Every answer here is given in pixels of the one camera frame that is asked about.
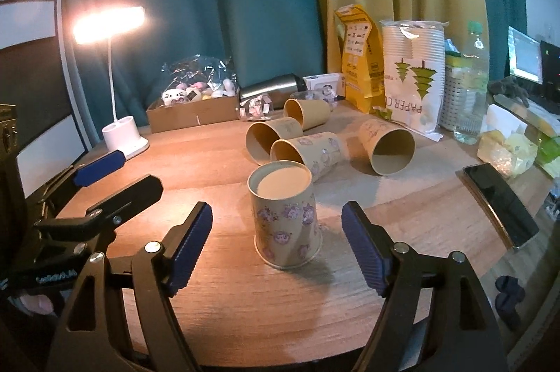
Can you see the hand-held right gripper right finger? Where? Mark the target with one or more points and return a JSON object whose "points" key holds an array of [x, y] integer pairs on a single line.
{"points": [[365, 254]]}

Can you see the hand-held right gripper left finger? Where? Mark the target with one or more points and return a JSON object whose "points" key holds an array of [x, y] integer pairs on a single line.
{"points": [[190, 249]]}

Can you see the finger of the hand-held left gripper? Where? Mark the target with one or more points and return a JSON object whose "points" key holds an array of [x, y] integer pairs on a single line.
{"points": [[98, 167], [131, 192]]}

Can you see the purple print paper cup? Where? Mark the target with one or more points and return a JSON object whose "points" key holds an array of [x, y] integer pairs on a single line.
{"points": [[284, 219], [315, 153]]}

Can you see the brown paper cup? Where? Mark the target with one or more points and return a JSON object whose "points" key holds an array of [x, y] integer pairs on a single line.
{"points": [[313, 111], [387, 149], [271, 133]]}

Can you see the person's left hand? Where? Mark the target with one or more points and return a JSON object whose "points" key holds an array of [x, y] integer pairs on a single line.
{"points": [[37, 304]]}

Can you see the white desk lamp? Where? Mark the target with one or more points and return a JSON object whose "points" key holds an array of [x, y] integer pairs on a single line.
{"points": [[124, 135]]}

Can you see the cardboard box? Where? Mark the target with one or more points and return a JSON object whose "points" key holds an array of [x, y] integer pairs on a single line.
{"points": [[192, 114]]}

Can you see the clear bag of plush toys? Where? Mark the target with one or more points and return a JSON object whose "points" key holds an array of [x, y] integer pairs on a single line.
{"points": [[197, 76]]}

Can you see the black smartphone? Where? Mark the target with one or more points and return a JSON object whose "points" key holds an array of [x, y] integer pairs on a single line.
{"points": [[501, 201]]}

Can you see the dark blue clip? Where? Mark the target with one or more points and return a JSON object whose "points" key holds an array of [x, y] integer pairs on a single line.
{"points": [[509, 297]]}

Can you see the clear jar of paper slips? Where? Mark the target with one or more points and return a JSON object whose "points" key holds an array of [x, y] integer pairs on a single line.
{"points": [[256, 107]]}

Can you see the clear plastic jar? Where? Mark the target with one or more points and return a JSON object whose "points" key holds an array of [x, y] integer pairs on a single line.
{"points": [[321, 96]]}

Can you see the yellow plastic bag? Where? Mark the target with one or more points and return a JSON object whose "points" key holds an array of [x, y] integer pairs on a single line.
{"points": [[507, 151]]}

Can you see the steel thermos flask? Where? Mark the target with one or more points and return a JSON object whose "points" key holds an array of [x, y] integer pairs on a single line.
{"points": [[271, 85]]}

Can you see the white plastic basket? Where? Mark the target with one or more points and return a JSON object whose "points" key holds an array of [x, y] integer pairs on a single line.
{"points": [[453, 100]]}

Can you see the pack of paper cups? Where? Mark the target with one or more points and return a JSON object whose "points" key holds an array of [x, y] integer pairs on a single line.
{"points": [[411, 83]]}

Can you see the small white box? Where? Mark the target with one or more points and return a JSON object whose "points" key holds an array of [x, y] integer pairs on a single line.
{"points": [[321, 81]]}

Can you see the yellow paper bag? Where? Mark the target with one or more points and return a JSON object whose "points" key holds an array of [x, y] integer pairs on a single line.
{"points": [[358, 61]]}

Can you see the clear plastic water bottle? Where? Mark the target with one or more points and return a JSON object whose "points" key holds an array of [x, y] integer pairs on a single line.
{"points": [[472, 92]]}

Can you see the white tissue box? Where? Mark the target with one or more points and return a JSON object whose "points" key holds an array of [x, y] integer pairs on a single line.
{"points": [[512, 118]]}

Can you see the green plastic bag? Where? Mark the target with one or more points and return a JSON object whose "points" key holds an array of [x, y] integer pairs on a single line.
{"points": [[549, 149]]}

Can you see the grey toy figure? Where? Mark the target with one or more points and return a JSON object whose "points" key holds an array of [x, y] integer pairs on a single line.
{"points": [[509, 87]]}

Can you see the computer monitor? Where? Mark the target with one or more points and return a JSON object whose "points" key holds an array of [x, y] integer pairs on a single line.
{"points": [[525, 57]]}

